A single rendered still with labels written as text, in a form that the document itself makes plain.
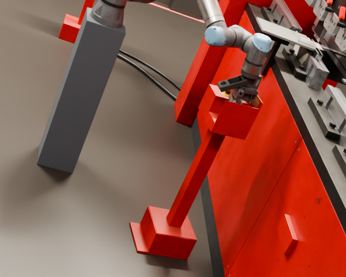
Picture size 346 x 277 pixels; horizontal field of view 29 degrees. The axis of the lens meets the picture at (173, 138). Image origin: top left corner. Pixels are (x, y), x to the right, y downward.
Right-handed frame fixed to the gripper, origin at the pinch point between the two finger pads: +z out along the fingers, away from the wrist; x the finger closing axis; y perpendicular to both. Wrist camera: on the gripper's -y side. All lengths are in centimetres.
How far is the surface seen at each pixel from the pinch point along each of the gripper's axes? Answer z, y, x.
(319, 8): -39, 47, 45
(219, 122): 1.6, -4.8, -4.9
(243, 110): -5.2, 3.0, -4.9
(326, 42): -12, 82, 83
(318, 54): -23, 47, 30
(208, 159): 23.8, 0.2, 2.2
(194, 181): 35.8, -2.4, 2.2
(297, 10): -13, 80, 123
